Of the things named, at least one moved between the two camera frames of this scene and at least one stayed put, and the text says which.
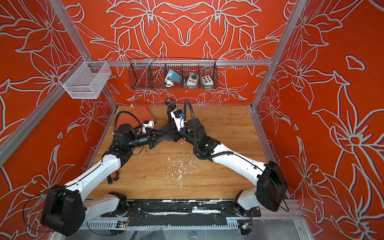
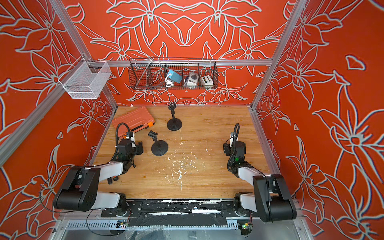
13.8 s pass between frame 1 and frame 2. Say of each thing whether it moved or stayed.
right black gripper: moved
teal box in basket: stayed
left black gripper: moved
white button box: stayed
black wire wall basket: stayed
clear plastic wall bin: stayed
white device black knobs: stayed
